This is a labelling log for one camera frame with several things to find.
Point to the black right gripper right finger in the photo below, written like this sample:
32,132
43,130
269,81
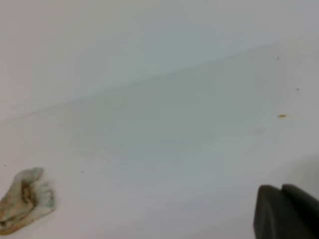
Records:
306,206

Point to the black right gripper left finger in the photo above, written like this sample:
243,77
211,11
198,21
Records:
276,218

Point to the stained green rag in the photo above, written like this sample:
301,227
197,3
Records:
28,199

